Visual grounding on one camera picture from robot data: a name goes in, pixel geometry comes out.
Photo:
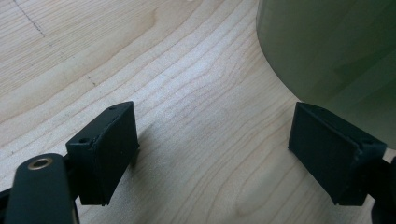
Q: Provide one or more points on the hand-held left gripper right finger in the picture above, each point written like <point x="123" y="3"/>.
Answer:
<point x="330" y="152"/>

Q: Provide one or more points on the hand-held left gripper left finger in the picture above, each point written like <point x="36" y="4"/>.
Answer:
<point x="102" y="155"/>

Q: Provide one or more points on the green plastic bin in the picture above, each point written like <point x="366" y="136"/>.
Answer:
<point x="330" y="43"/>

